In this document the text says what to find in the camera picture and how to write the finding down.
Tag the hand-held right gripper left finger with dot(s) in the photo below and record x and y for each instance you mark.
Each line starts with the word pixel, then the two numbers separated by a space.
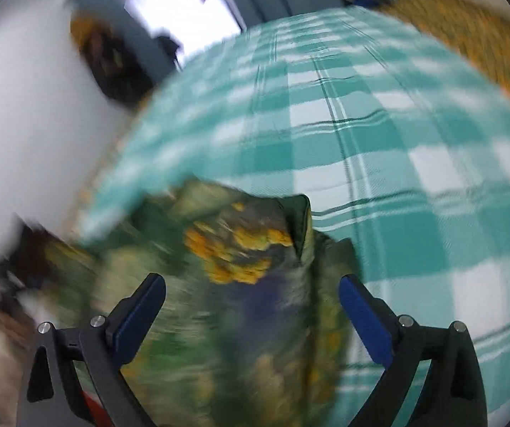
pixel 137 316

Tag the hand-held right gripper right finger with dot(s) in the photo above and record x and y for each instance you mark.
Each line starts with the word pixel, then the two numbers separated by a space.
pixel 366 320

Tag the green landscape print jacket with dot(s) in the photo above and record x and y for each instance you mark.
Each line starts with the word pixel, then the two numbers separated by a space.
pixel 237 240

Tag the teal plaid blanket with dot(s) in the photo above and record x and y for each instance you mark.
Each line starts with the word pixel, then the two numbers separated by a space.
pixel 370 142

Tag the hanging brown coats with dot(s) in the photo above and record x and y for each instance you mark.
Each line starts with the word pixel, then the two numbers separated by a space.
pixel 108 62

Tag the dark hanging garment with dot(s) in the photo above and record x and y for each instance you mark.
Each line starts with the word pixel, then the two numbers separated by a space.
pixel 168 51

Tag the narrow blue curtain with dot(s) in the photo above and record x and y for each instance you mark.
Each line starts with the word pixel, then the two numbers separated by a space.
pixel 139 40

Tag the orange floral quilt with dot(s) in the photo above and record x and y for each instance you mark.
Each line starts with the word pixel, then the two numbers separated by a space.
pixel 468 35

